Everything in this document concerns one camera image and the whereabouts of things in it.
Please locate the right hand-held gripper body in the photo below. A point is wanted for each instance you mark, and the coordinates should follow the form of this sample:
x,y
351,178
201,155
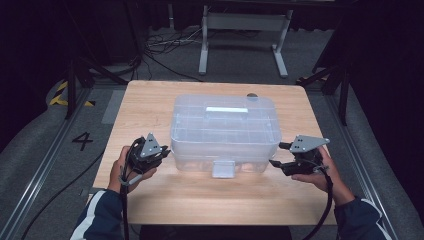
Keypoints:
x,y
305,156

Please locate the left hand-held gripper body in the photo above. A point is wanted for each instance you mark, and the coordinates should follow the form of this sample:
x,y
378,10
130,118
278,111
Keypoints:
x,y
146,153

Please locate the clear plastic storage box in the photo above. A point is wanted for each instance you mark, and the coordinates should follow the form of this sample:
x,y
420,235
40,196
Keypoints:
x,y
225,133

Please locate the person's right hand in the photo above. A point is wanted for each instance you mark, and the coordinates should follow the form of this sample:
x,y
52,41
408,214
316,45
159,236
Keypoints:
x,y
328,176

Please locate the person's left hand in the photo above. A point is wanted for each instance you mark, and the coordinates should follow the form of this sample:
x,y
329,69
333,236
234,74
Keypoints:
x,y
116,173

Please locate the black metal stand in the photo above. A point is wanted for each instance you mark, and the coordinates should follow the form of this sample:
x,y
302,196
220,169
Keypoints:
x,y
343,93
70,86

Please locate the yellow black floor tape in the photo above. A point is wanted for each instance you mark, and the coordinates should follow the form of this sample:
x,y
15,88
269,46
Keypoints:
x,y
61,96

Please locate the metal floor rail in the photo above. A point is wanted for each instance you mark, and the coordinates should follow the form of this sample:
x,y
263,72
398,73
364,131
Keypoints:
x,y
363,166
43,166

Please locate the white metal desk frame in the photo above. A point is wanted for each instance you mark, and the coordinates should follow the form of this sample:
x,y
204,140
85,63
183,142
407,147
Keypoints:
x,y
245,21

